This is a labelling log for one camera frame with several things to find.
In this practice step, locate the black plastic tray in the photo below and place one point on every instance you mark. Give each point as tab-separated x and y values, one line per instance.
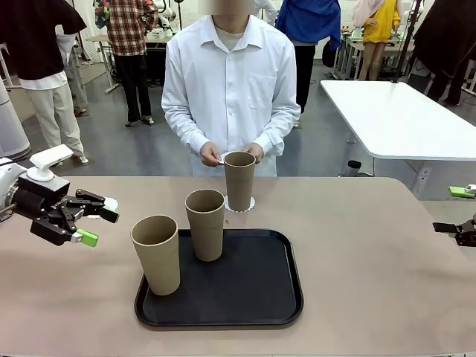
241	290

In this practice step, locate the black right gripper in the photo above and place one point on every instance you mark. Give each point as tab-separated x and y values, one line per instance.
468	234

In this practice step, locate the person in dark loose clothing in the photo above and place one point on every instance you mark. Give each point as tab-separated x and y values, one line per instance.
446	44

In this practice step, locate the person in white shirt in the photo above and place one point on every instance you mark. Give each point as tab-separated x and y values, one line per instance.
230	82

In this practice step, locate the person's right hand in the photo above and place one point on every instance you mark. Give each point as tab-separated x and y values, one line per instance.
210	154

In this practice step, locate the person in blue jacket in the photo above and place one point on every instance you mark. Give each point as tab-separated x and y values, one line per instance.
308	22

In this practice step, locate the person's right forearm white sleeve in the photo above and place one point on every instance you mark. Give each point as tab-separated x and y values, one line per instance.
180	126

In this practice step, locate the person's left hand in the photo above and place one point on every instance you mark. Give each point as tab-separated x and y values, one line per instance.
258	152

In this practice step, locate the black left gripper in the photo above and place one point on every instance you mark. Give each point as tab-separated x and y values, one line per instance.
56	187

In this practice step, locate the light background desk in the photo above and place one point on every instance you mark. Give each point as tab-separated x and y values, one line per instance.
102	41

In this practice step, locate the figure in yellow garment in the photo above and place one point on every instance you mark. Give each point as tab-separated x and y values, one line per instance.
379	26

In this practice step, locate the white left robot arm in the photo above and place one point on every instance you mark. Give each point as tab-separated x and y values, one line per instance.
7	178

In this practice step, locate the person in plaid shirt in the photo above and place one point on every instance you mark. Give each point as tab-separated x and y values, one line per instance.
128	33

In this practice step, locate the white folding table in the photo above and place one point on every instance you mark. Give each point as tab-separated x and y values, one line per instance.
401	115

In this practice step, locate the black tripod stand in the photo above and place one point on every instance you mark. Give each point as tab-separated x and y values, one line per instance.
405	41

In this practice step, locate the white cylindrical appliance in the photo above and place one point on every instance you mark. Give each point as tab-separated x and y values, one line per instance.
9	130

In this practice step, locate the person black top beige trousers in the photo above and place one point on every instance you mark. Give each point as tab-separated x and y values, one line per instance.
44	48

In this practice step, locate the person's left forearm white sleeve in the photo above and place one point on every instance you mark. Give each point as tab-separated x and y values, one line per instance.
280	128

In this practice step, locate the black hanging bag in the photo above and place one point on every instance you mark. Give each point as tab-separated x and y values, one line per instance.
329	54

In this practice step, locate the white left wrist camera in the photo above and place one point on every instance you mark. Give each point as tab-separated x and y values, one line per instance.
50	156

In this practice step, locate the person in grey trousers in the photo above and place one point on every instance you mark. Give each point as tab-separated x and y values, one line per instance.
76	74

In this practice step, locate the tall beige cup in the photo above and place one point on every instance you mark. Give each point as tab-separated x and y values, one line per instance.
206	238
240	182
158	260

